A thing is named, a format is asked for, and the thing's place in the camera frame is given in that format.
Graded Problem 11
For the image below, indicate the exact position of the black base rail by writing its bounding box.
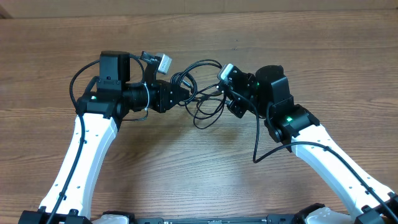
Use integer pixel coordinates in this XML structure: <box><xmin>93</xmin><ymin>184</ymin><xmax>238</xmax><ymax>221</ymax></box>
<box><xmin>134</xmin><ymin>214</ymin><xmax>295</xmax><ymax>224</ymax></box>

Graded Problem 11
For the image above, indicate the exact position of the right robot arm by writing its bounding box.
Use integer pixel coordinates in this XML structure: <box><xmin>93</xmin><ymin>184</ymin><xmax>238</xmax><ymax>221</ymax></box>
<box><xmin>218</xmin><ymin>63</ymin><xmax>397</xmax><ymax>223</ymax></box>

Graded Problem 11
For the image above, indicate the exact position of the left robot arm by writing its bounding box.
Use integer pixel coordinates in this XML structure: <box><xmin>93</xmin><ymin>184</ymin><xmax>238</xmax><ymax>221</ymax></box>
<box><xmin>19</xmin><ymin>51</ymin><xmax>189</xmax><ymax>223</ymax></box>

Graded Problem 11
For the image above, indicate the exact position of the black USB cable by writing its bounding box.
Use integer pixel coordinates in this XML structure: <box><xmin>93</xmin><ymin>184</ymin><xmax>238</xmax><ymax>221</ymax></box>
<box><xmin>169</xmin><ymin>58</ymin><xmax>233</xmax><ymax>130</ymax></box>

